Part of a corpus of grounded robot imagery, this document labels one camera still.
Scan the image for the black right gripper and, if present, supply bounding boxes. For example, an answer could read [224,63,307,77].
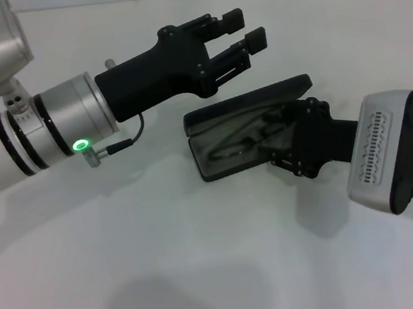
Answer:
[259,89,368,186]

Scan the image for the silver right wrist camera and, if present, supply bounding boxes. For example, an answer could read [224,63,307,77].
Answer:
[333,87,413,223]

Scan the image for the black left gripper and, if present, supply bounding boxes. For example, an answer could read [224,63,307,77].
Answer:
[87,3,278,126]

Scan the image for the black glasses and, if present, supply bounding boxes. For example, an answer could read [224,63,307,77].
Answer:
[203,103,296,163]

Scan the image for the black cable with silver plug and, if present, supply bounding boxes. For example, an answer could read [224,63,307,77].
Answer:
[75,111,153,171]

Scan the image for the black glasses case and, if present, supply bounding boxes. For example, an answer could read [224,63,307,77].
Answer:
[178,72,326,184]

